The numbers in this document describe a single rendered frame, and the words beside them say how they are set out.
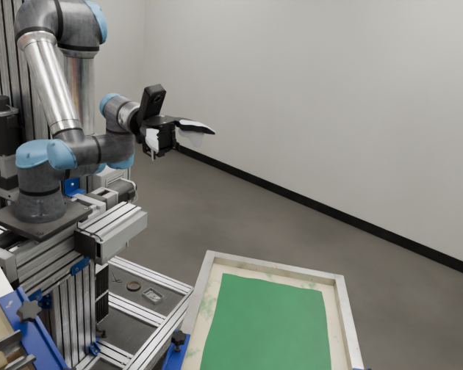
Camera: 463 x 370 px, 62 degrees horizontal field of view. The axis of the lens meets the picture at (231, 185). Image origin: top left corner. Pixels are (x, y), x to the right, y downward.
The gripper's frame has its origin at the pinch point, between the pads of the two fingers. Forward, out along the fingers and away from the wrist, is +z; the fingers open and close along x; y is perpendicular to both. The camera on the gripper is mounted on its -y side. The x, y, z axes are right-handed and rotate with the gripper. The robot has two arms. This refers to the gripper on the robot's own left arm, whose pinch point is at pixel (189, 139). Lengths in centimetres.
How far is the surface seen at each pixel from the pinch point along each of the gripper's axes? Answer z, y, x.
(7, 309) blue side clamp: -12, 33, 40
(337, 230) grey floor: -98, 205, -259
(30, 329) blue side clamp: -7, 37, 37
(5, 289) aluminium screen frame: -17, 32, 38
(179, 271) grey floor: -132, 181, -84
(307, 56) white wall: -187, 49, -290
